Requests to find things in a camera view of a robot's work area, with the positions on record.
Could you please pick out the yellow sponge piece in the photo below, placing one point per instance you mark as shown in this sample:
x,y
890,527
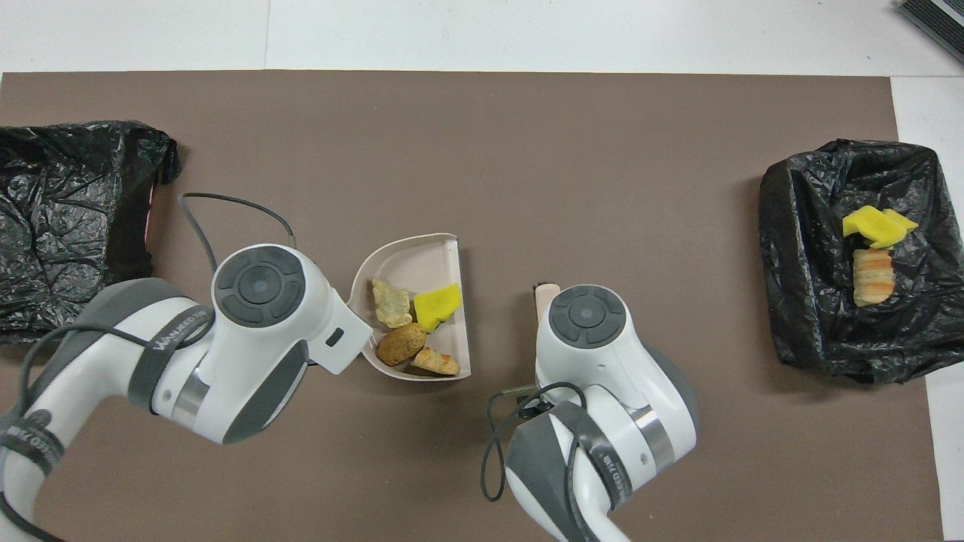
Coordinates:
x,y
866,224
437,307
902,223

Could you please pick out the beige plastic dustpan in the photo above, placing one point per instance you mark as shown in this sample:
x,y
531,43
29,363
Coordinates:
x,y
422,263

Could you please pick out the beige hand brush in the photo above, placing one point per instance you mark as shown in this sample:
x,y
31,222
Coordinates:
x,y
546,297

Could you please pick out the pale yellow food scrap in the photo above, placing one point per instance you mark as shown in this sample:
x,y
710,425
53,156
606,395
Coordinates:
x,y
392,305
437,363

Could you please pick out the brown fried nugget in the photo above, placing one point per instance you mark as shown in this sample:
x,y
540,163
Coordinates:
x,y
401,345

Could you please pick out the tan pastry piece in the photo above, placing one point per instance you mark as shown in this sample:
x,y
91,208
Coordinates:
x,y
874,278

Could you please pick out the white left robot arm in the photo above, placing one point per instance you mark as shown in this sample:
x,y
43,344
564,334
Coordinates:
x,y
248,354

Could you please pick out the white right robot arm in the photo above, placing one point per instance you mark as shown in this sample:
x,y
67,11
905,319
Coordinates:
x,y
595,361

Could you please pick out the bin with black bag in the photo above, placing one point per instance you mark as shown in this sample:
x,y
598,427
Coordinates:
x,y
68,226
806,263

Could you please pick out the brown table mat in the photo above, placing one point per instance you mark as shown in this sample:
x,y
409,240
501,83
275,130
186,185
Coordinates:
x,y
527,150

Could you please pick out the black ribbed mat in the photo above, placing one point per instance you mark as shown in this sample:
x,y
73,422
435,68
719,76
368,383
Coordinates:
x,y
941,19

